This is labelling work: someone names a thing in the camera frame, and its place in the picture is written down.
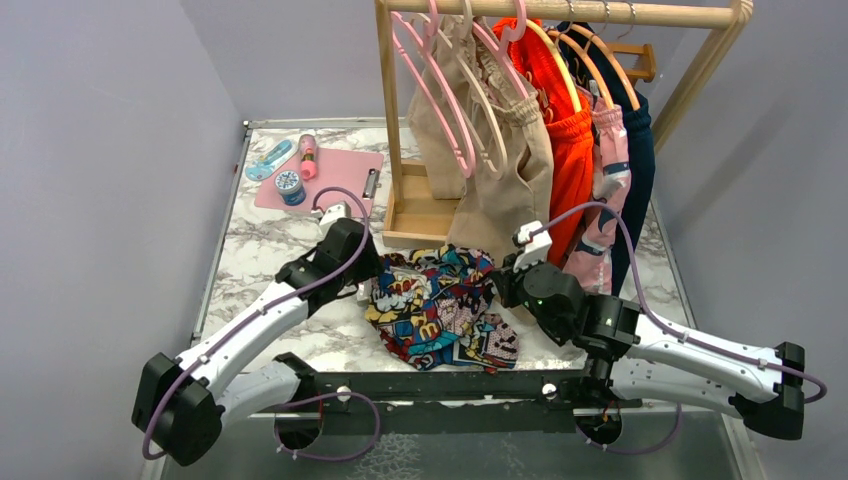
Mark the cream plastic hanger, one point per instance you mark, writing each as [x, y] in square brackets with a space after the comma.
[474, 148]

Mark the pink glue stick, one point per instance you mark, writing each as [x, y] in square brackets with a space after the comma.
[307, 147]

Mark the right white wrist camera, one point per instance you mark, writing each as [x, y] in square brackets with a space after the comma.
[533, 242]

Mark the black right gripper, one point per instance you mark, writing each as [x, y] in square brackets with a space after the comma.
[506, 279]

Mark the wooden clothes rack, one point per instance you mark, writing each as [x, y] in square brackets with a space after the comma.
[414, 218]

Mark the navy shorts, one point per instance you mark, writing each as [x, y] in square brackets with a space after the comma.
[640, 148]

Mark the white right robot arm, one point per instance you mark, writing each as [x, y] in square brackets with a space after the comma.
[633, 356]

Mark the beige shorts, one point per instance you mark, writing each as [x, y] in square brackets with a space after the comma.
[470, 225]

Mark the light blue flat case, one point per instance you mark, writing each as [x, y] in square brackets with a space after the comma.
[263, 167]

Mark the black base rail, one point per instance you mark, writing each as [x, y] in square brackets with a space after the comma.
[453, 402]

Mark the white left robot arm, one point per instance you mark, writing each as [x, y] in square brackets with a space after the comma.
[183, 404]

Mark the pink hanger with shorts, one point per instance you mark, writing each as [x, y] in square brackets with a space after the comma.
[498, 47]

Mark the wooden hanger front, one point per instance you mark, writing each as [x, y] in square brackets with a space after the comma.
[562, 71]

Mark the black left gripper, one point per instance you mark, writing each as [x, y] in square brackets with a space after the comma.
[372, 264]

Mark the wooden hanger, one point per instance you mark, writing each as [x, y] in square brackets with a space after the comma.
[562, 71]
[594, 39]

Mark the blue lidded jar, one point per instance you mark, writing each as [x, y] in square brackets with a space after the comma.
[290, 189]

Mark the comic print shorts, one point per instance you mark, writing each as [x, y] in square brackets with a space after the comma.
[431, 307]

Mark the orange shorts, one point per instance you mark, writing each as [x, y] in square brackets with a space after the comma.
[570, 152]

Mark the pink clipboard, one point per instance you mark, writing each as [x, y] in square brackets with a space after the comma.
[357, 172]

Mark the wooden hanger back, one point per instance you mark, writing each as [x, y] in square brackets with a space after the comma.
[594, 39]

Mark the pink patterned shorts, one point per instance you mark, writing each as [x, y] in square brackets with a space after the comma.
[589, 256]

